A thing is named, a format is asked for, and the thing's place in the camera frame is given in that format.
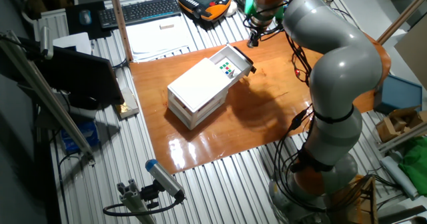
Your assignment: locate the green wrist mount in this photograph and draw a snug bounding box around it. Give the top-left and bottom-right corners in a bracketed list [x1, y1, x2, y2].
[244, 0, 285, 22]

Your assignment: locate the green cloth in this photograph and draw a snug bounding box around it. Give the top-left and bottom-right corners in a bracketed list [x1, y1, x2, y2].
[398, 135, 427, 197]

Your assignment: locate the long aluminium strut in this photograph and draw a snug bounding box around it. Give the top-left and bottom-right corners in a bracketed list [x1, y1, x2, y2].
[0, 30, 96, 167]

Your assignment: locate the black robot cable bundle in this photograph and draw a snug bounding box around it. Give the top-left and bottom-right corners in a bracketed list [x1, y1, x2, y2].
[242, 0, 321, 215]

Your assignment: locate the black mouse pad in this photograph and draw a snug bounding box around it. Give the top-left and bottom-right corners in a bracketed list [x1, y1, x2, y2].
[65, 0, 113, 41]

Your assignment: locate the blue packet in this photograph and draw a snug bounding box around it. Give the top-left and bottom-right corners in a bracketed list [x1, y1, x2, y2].
[59, 120, 100, 153]

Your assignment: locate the brown cardboard sheet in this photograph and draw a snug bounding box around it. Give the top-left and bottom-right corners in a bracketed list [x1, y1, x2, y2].
[394, 23, 427, 91]

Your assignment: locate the white flat box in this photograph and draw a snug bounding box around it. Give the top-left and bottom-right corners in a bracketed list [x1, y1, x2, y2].
[52, 32, 93, 55]

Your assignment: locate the wooden frame post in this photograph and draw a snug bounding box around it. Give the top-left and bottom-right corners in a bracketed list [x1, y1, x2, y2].
[376, 0, 427, 45]
[107, 0, 134, 62]

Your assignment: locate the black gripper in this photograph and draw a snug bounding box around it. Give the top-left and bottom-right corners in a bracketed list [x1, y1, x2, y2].
[246, 23, 268, 48]

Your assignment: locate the brown wooden board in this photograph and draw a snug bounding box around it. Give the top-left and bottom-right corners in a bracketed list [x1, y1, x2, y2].
[129, 30, 376, 175]

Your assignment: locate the open cardboard box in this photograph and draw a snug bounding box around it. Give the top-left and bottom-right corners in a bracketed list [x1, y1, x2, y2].
[376, 105, 427, 143]

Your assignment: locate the small gold box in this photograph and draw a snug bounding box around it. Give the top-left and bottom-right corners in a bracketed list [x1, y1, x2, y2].
[115, 86, 140, 119]

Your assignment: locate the white paper stack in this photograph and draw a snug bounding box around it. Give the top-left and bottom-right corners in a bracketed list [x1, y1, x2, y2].
[125, 15, 194, 62]

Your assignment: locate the black camera cable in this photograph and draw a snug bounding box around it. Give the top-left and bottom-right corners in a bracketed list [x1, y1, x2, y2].
[102, 197, 184, 217]

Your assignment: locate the grey camera with blue end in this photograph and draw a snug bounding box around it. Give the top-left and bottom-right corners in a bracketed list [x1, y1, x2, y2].
[139, 159, 186, 210]

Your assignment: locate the white round object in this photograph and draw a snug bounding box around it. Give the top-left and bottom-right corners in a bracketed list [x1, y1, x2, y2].
[224, 0, 238, 17]

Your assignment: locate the white roll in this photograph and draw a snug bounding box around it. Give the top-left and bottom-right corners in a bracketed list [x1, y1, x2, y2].
[380, 155, 420, 200]

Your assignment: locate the black monitor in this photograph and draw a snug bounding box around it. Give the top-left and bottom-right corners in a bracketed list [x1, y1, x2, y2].
[19, 37, 125, 111]

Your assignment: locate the silver camera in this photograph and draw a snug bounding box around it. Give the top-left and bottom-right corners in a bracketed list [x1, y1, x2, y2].
[39, 25, 54, 61]

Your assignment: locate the black computer keyboard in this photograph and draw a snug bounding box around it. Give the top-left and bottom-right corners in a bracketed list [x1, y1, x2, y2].
[97, 0, 183, 30]

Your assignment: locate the white drawer cabinet frame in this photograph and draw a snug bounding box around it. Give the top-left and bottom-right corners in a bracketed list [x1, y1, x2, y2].
[166, 57, 231, 131]

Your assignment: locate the aluminium profile mount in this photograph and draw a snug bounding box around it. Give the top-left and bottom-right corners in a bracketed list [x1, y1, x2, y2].
[116, 179, 157, 224]

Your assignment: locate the white drawer with black handle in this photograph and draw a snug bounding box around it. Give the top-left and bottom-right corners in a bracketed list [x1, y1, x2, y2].
[209, 43, 258, 88]

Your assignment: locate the blue box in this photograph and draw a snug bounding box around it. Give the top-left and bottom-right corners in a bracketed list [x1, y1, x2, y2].
[373, 73, 424, 115]

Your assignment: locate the colourful puzzle cube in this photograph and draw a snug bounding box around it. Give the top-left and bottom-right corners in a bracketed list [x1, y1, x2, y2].
[219, 61, 234, 75]

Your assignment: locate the wooden crate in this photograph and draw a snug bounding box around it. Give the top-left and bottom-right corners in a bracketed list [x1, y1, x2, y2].
[328, 173, 380, 224]

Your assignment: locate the grey computer mouse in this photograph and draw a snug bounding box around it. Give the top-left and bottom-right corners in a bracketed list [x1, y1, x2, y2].
[79, 9, 93, 26]

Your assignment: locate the aluminium bar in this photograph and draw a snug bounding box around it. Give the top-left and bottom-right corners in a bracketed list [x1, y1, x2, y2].
[378, 122, 427, 153]

